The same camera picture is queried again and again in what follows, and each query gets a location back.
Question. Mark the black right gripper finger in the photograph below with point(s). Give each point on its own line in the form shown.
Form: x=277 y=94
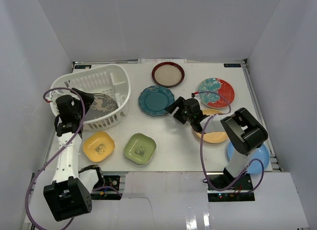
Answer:
x=179 y=102
x=170 y=109

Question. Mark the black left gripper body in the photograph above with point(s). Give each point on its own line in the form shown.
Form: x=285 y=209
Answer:
x=80 y=101

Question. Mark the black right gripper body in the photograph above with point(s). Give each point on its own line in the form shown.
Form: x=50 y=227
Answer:
x=188 y=118

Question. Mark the grey reindeer plate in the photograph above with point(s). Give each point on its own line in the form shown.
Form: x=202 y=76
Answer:
x=103 y=105

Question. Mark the teal scalloped plate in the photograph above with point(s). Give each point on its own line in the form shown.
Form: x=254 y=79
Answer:
x=154 y=99

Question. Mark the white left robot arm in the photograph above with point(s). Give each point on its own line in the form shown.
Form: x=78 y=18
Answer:
x=69 y=194

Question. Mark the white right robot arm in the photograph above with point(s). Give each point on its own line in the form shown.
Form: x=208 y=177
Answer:
x=245 y=133

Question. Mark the white plastic dish bin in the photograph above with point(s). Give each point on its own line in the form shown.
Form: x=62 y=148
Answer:
x=110 y=79

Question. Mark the red and teal floral plate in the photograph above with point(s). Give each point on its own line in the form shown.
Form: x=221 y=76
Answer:
x=216 y=93

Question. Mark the dark red rimmed plate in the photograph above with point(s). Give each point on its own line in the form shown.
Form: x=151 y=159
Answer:
x=168 y=74

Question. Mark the pale orange round plate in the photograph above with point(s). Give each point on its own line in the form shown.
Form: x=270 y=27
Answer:
x=214 y=137

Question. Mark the yellow square panda dish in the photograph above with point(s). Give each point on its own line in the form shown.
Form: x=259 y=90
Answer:
x=98 y=147

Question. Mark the green square panda dish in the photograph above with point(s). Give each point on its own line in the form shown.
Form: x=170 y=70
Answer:
x=140 y=149

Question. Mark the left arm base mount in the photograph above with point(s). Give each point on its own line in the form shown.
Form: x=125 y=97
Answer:
x=111 y=188

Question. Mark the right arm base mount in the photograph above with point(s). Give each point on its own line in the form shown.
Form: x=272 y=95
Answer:
x=237 y=193

